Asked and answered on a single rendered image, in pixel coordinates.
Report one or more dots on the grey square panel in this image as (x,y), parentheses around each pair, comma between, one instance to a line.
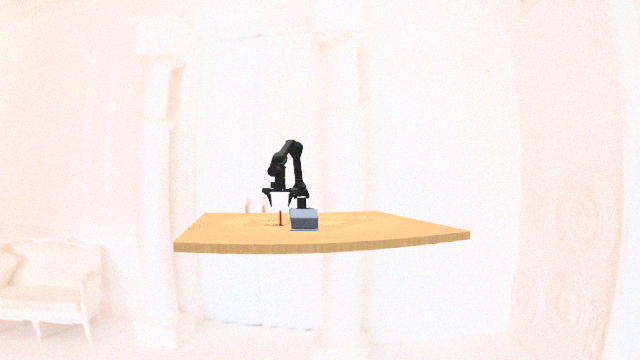
(304,219)

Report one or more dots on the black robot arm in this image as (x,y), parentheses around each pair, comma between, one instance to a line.
(277,169)

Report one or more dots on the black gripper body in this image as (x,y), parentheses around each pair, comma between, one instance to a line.
(280,184)

